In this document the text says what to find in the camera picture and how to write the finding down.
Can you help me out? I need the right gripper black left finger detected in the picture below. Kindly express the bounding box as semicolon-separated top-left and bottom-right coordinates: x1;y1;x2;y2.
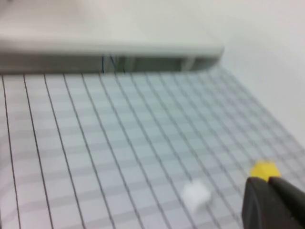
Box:
242;176;305;229

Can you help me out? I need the white cube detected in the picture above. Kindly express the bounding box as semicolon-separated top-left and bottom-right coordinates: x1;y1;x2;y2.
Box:
181;180;213;213

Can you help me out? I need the grey white side ledge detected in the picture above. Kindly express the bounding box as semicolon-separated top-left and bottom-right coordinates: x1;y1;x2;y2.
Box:
0;0;224;75

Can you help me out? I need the yellow cube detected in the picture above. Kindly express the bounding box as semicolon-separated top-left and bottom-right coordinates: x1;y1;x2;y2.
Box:
249;160;282;183

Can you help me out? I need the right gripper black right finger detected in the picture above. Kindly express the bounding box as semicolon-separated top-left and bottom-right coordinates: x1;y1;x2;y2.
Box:
268;177;305;221

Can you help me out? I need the checkered grid tablecloth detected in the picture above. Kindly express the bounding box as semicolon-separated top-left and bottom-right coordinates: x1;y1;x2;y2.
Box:
0;69;305;229

